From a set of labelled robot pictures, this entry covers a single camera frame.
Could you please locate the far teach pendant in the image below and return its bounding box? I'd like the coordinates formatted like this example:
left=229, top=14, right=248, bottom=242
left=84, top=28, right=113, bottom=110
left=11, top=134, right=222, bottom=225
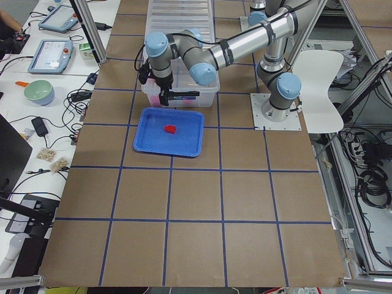
left=38, top=5, right=78, bottom=33

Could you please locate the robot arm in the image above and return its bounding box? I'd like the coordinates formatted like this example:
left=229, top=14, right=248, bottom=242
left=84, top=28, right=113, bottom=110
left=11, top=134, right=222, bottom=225
left=140, top=1, right=319, bottom=122

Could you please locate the clear plastic storage box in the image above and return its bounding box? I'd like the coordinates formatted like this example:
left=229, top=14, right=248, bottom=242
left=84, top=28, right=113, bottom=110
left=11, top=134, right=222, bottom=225
left=141, top=58, right=220, bottom=108

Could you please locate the black power adapter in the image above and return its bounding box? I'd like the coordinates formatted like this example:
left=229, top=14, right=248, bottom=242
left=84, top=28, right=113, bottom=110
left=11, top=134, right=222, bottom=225
left=31, top=116, right=48, bottom=137

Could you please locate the blue plastic tray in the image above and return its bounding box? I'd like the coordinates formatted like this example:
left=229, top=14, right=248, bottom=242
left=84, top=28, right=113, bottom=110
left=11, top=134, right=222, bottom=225
left=133, top=107, right=205, bottom=157

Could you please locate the green white carton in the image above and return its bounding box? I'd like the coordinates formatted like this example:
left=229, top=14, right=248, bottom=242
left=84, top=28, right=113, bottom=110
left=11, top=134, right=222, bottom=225
left=78, top=43, right=95, bottom=60

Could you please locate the teach pendant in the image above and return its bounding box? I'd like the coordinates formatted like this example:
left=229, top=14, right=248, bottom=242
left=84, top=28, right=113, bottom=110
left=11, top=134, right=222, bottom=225
left=38, top=5, right=78, bottom=33
left=28, top=39, right=74, bottom=74

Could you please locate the green bowl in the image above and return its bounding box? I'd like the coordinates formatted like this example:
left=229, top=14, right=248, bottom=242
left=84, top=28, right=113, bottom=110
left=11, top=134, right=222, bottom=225
left=24, top=80, right=55, bottom=106

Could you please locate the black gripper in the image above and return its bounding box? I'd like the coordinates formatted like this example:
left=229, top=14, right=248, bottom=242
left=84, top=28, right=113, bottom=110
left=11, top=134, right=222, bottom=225
left=154, top=73, right=173, bottom=107

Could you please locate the black box latch handle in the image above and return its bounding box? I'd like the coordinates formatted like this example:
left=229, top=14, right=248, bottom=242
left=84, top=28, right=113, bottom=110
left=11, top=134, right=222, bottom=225
left=168, top=91, right=200, bottom=100

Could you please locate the red block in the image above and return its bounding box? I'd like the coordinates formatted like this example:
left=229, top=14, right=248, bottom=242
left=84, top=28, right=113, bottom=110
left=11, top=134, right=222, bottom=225
left=164, top=124, right=176, bottom=134
left=149, top=96, right=161, bottom=107

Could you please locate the aluminium frame post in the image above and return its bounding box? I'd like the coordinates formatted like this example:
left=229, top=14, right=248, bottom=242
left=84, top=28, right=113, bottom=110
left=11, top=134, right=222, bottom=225
left=70, top=0, right=107, bottom=64

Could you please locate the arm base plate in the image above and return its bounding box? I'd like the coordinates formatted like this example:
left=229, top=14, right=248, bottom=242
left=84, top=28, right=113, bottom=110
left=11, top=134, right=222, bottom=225
left=250, top=93, right=301, bottom=131

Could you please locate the near teach pendant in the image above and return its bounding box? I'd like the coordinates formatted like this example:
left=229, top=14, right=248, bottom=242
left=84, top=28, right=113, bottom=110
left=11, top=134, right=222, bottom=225
left=28, top=39, right=74, bottom=74

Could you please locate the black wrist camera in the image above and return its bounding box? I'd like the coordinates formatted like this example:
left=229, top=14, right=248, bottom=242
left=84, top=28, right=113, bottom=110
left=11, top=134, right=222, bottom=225
left=138, top=61, right=151, bottom=85

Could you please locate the white chair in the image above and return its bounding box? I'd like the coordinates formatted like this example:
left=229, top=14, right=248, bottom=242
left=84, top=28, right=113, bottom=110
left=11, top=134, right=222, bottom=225
left=292, top=50, right=344, bottom=134

